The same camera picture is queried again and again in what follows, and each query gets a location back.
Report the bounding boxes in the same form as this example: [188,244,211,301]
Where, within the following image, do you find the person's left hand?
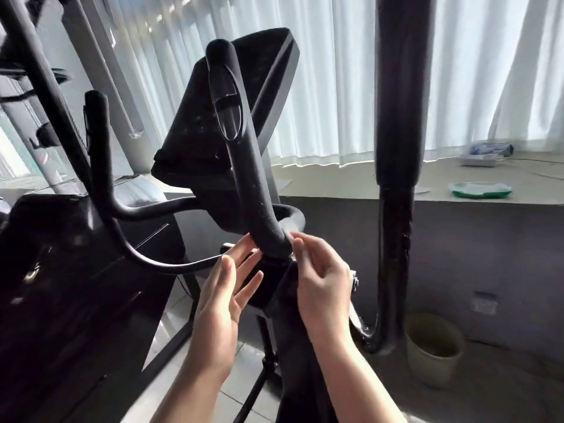
[183,233,264,378]

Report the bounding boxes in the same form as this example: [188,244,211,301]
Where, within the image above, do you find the person's right hand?
[289,231,354,345]

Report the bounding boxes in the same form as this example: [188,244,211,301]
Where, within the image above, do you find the clear plastic wrap strip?
[281,216,306,261]

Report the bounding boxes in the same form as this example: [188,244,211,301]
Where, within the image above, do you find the person's left forearm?
[149,361,231,423]

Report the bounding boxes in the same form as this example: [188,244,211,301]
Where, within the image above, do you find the person's right forearm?
[308,328,408,423]

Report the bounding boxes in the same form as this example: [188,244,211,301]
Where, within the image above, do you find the black exercise machine console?
[151,27,301,236]

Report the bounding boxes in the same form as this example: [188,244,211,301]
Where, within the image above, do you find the glossy black cabinet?
[0,189,201,423]

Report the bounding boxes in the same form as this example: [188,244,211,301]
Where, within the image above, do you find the beige waste bin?
[404,313,467,389]

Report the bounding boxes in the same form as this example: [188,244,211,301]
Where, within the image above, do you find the white pleated curtain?
[103,0,564,168]

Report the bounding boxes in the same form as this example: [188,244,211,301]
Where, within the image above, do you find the green tray with white wipes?
[449,182,513,200]

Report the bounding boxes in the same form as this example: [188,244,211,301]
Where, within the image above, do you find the white box with blue packet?
[458,141,515,168]

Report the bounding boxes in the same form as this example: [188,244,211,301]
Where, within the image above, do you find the black exercise machine centre post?
[234,255,342,423]

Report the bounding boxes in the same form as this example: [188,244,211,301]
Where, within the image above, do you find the black curved exercise machine handlebar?
[84,38,306,276]

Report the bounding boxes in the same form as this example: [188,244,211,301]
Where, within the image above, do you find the white wall socket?
[470,291,498,316]

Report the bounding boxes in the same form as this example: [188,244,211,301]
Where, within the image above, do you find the grey window frame post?
[61,0,157,174]

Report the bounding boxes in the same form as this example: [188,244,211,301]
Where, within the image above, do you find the thin dark cable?
[500,157,564,181]

